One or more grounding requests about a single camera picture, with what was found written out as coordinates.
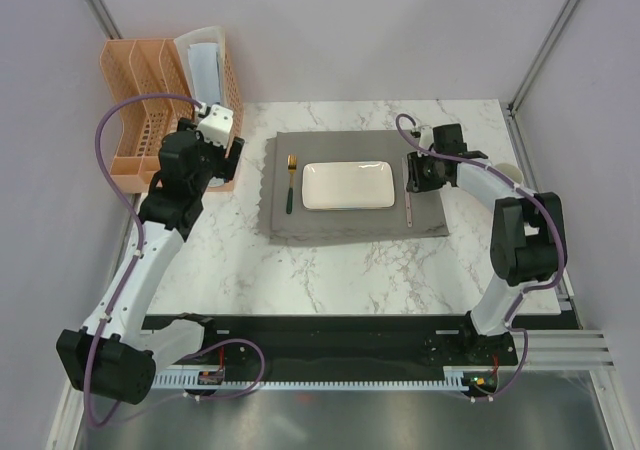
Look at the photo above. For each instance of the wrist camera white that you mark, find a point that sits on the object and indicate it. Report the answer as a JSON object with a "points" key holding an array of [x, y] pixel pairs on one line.
{"points": [[424, 134], [215, 124]]}

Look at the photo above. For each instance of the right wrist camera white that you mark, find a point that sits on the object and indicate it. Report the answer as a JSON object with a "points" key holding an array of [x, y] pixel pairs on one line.
{"points": [[424, 134]]}

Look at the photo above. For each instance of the aluminium frame rail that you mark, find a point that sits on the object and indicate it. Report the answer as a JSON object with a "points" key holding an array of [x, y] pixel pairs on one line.
{"points": [[567, 350]]}

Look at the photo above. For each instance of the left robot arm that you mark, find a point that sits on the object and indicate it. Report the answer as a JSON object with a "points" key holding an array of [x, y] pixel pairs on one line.
{"points": [[109, 355]]}

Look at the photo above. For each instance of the white slotted cable duct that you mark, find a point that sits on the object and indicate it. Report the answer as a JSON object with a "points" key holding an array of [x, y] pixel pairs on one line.
{"points": [[184, 378]]}

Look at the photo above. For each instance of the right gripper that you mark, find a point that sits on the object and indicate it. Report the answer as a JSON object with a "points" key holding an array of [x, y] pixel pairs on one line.
{"points": [[416, 183]]}

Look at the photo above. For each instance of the white paper folder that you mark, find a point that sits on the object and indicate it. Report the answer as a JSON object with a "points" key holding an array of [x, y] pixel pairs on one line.
{"points": [[202, 55]]}

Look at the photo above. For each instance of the black knife pink handle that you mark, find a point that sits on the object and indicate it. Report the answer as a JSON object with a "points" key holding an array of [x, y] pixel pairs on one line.
{"points": [[407, 198]]}

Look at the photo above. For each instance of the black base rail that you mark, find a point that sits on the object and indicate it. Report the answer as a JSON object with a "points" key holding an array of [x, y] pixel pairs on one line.
{"points": [[348, 348]]}

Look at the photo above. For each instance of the grey scalloped placemat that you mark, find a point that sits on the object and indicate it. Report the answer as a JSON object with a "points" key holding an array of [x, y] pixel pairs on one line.
{"points": [[319, 228]]}

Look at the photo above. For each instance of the orange plastic file organizer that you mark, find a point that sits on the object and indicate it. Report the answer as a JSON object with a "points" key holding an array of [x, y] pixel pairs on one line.
{"points": [[135, 67]]}

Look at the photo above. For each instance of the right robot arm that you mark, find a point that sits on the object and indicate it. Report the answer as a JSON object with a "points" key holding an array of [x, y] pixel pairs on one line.
{"points": [[528, 245]]}

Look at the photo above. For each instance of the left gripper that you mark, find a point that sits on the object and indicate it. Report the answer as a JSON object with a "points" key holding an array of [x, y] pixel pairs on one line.
{"points": [[226, 166]]}

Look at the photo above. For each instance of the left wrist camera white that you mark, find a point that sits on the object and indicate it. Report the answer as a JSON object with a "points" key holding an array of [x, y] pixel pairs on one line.
{"points": [[215, 124]]}

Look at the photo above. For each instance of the white rectangular plate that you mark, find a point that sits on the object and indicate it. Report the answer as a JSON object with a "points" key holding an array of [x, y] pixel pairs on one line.
{"points": [[364, 185]]}

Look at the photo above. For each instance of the gold fork green handle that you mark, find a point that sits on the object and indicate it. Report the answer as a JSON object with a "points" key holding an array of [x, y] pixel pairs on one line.
{"points": [[291, 168]]}

